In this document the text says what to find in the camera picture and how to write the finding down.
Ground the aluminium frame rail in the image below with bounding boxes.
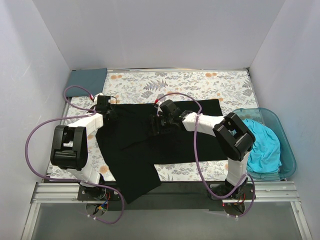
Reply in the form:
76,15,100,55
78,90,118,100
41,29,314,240
32,181,300,204

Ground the floral patterned table mat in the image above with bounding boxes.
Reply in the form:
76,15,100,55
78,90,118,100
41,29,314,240
48,70,261,182

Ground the turquoise t-shirt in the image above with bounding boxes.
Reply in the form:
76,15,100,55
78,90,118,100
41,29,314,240
243,118,282,174

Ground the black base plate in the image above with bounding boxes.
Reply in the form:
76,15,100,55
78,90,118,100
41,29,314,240
77,181,256,213

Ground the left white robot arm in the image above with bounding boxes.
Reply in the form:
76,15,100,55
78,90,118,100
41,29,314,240
50,93,117,200

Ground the folded grey-blue t-shirt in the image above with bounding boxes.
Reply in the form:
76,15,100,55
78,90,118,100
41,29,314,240
65,68,108,96

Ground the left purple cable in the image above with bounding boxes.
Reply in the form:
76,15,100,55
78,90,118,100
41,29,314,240
24,85,125,225

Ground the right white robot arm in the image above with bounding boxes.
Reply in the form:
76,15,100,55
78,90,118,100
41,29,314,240
150,100,256,200

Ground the purple cable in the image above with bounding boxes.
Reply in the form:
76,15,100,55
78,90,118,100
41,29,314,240
24,85,125,225
154,92,257,222

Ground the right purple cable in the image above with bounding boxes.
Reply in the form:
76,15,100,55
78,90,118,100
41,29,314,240
154,92,257,222

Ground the teal plastic bin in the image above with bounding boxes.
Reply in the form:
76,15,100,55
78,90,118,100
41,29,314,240
231,106,297,180

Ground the black t-shirt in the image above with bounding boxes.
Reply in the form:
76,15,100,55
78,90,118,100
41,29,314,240
95,98,229,205

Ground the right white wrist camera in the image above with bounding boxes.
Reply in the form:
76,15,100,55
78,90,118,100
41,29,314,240
153,99,163,117

